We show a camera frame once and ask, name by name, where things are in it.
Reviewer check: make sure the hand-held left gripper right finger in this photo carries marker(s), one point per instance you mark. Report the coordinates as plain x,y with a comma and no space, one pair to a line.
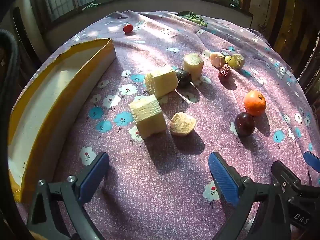
223,177

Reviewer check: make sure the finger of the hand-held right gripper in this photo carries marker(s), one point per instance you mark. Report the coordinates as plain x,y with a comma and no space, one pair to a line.
285,173
312,160

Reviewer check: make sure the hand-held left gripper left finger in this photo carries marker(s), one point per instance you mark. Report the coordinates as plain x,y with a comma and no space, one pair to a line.
93,177

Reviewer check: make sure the dark red plum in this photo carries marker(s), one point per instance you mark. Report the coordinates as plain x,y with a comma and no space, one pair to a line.
244,124

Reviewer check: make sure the crumbly brown corn cob chunk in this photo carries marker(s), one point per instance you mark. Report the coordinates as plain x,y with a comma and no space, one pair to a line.
182,123

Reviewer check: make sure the orange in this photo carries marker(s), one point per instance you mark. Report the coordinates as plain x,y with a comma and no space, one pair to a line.
255,103

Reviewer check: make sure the large ribbed corn cob chunk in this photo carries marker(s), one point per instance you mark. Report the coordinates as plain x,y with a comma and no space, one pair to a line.
161,82
147,116

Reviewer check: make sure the yellow cardboard box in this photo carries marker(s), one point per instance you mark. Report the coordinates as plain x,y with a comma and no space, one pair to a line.
37,105

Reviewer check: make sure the red dried date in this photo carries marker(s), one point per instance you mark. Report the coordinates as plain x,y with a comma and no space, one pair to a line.
225,72

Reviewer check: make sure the dark purple plum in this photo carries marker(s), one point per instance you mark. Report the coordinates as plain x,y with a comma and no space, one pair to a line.
183,77

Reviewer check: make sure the purple floral tablecloth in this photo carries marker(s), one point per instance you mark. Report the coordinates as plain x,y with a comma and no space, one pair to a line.
175,180

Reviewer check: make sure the red cherry tomato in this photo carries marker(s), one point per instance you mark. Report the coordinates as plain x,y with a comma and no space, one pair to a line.
128,28

